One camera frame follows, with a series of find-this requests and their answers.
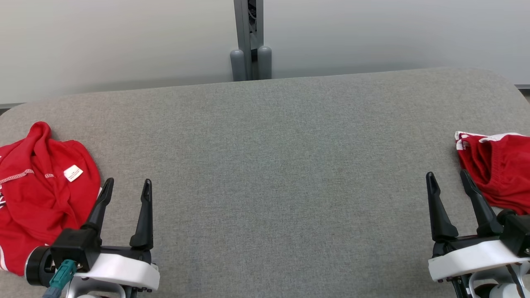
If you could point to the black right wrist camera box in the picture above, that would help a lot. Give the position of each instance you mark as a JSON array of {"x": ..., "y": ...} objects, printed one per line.
[{"x": 517, "y": 234}]

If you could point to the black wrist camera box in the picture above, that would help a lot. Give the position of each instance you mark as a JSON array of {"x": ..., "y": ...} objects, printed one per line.
[
  {"x": 517, "y": 234},
  {"x": 76, "y": 248}
]

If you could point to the red shorts with white stripes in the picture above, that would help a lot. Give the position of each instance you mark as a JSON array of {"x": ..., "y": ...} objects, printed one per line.
[{"x": 505, "y": 174}]

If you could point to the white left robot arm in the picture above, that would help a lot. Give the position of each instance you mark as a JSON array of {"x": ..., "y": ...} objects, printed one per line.
[{"x": 93, "y": 291}]

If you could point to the grey metal partition post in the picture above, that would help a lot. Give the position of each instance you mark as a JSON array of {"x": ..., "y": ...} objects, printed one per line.
[{"x": 244, "y": 25}]

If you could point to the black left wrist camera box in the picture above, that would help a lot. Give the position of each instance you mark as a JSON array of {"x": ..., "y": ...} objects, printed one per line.
[{"x": 76, "y": 248}]

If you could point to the grey cylinder post foot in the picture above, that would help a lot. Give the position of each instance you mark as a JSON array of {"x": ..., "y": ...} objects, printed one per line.
[
  {"x": 237, "y": 66},
  {"x": 264, "y": 63}
]

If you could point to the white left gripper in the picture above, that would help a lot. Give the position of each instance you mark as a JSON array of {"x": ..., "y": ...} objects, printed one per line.
[{"x": 124, "y": 269}]

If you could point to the red jersey shirt white sleeves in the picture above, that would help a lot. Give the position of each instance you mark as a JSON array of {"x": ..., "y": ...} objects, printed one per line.
[{"x": 41, "y": 198}]

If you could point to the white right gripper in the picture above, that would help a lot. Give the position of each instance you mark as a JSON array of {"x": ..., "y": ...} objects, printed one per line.
[{"x": 472, "y": 258}]

